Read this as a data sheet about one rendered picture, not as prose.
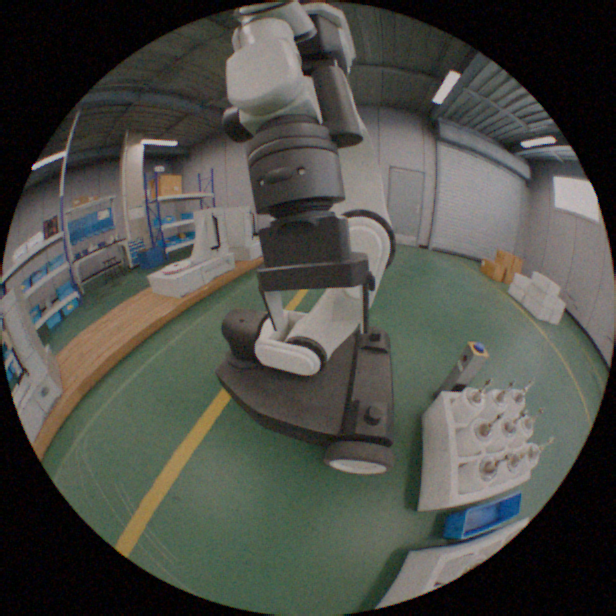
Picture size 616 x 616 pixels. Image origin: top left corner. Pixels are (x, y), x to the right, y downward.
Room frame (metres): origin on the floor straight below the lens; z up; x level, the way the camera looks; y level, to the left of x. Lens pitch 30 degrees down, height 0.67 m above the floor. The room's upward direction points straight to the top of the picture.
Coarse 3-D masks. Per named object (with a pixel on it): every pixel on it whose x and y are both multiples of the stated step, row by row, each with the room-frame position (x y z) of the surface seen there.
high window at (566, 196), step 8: (560, 176) 1.80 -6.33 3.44; (560, 184) 1.84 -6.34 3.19; (568, 184) 1.49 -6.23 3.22; (576, 184) 1.14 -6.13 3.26; (584, 184) 0.81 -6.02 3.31; (560, 192) 1.86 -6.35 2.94; (568, 192) 1.52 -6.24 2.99; (576, 192) 1.18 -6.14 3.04; (584, 192) 0.85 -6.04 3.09; (592, 192) 0.52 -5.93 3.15; (560, 200) 1.88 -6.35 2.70; (568, 200) 1.54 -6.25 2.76; (576, 200) 1.20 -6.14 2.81; (584, 200) 0.88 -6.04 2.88; (592, 200) 0.55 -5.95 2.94; (560, 208) 1.88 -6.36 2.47; (568, 208) 1.55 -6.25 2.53; (576, 208) 1.22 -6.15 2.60; (584, 208) 0.90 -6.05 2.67; (592, 208) 0.58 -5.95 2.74; (584, 216) 0.91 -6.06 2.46; (592, 216) 0.59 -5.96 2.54
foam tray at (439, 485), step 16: (448, 400) 0.22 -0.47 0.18; (432, 416) 0.22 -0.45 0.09; (448, 416) 0.17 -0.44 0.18; (432, 432) 0.16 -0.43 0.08; (448, 432) 0.12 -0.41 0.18; (432, 448) 0.10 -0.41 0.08; (448, 448) 0.07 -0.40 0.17; (432, 464) 0.05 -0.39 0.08; (448, 464) 0.02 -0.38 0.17; (464, 464) 0.00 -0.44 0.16; (432, 480) 0.00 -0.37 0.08; (448, 480) -0.02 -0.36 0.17; (512, 480) -0.17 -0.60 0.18; (432, 496) -0.06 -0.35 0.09; (448, 496) -0.07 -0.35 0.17; (464, 496) -0.10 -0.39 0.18; (480, 496) -0.13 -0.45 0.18
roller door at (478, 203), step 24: (456, 168) 4.18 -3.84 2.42; (480, 168) 3.96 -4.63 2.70; (504, 168) 3.64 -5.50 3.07; (456, 192) 4.17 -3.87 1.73; (480, 192) 3.94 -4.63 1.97; (504, 192) 3.68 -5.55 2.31; (432, 216) 4.41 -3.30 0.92; (456, 216) 4.15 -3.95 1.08; (480, 216) 3.92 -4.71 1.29; (504, 216) 3.64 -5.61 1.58; (432, 240) 4.29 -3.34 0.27; (456, 240) 4.11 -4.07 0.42; (480, 240) 3.87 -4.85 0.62; (504, 240) 3.59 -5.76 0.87
